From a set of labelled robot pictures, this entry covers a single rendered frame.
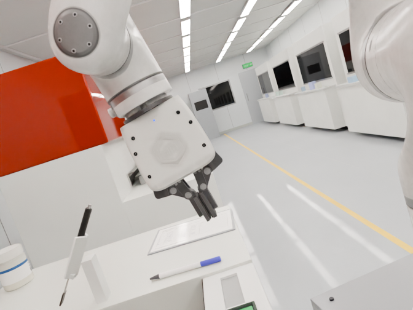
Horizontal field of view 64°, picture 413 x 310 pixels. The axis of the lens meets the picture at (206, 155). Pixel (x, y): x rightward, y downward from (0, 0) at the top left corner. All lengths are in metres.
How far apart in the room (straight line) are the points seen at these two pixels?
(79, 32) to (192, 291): 0.46
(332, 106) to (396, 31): 6.41
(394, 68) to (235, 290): 0.39
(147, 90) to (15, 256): 0.66
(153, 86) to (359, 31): 0.27
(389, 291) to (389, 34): 0.43
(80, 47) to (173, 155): 0.17
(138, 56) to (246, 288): 0.37
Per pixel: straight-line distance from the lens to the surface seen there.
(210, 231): 0.79
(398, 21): 0.39
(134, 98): 0.42
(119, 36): 0.37
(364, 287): 0.69
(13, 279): 0.98
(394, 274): 0.72
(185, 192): 0.46
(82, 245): 0.66
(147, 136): 0.43
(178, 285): 0.64
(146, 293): 0.65
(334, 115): 6.81
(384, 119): 5.25
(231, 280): 0.60
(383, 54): 0.41
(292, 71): 8.80
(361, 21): 0.50
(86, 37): 0.36
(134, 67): 0.43
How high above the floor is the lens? 1.24
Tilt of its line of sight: 8 degrees down
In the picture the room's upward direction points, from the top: 18 degrees counter-clockwise
